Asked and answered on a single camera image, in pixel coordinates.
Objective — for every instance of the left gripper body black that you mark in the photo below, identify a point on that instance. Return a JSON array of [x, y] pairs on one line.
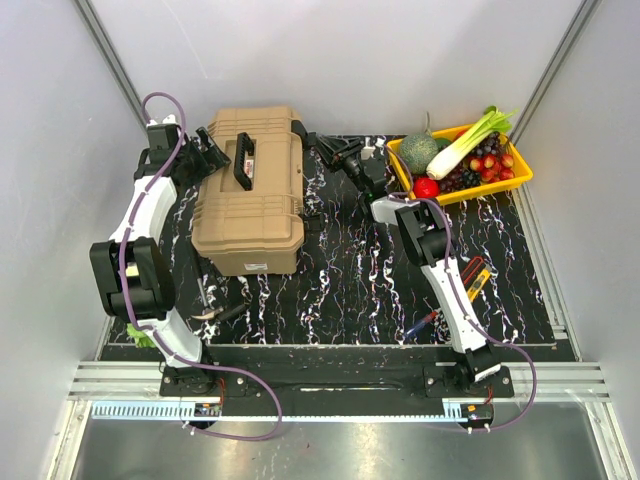
[[192, 158]]

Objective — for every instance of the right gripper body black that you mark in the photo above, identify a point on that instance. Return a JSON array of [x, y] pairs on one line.
[[351, 166]]

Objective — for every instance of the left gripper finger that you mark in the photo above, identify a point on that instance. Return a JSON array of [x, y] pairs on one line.
[[214, 160], [204, 141]]

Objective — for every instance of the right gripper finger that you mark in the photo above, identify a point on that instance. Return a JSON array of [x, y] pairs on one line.
[[340, 146], [327, 151]]

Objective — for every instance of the tan plastic tool box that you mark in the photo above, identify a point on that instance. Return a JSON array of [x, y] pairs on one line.
[[247, 216]]

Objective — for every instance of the claw hammer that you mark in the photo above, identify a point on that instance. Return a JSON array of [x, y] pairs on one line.
[[209, 312]]

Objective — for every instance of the black rubber mallet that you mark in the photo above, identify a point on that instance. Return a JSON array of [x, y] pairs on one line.
[[232, 313]]

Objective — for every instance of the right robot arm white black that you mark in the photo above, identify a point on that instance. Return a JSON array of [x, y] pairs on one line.
[[428, 244]]

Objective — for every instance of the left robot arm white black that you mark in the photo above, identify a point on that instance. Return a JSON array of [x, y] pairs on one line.
[[134, 281]]

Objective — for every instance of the green melon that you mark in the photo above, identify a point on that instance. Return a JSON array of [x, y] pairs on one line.
[[417, 151]]

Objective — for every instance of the red apple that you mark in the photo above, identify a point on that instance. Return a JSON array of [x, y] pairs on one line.
[[425, 187]]

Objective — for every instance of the avocado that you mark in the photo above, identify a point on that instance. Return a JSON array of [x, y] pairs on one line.
[[442, 143]]

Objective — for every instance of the leek with green leaves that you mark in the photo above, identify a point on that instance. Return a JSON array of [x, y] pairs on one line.
[[493, 121]]

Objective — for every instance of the dark grape bunch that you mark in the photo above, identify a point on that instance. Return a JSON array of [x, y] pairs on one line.
[[461, 177]]

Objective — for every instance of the black marble pattern mat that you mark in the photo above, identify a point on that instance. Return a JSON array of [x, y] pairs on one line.
[[353, 283]]

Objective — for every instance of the red yellow cherry cluster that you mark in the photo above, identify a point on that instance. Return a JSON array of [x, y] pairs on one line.
[[493, 168]]

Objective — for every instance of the blue red screwdriver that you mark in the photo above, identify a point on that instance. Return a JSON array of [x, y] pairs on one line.
[[418, 326]]

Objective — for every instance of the yellow plastic tray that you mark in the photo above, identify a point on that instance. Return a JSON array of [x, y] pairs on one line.
[[523, 174]]

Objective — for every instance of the yellow utility knife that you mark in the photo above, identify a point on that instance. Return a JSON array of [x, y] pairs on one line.
[[478, 284]]

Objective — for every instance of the napa cabbage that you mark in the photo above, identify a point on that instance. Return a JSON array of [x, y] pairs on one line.
[[140, 338]]

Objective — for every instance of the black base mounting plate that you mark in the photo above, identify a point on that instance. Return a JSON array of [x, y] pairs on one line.
[[245, 393]]

